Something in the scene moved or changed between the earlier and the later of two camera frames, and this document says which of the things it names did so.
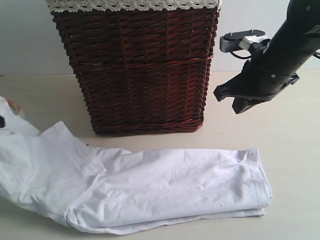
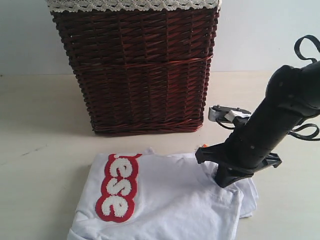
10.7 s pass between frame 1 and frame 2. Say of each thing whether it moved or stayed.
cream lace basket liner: stayed
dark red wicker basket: stayed
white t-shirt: moved
